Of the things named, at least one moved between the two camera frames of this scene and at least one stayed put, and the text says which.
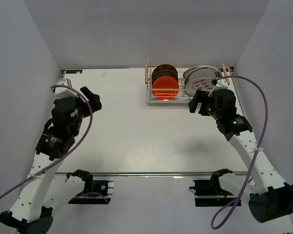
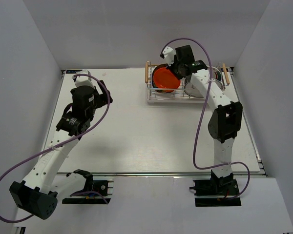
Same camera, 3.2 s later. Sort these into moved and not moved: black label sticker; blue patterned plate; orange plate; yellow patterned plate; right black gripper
Moved: right black gripper; blue patterned plate; orange plate
Not moved: yellow patterned plate; black label sticker
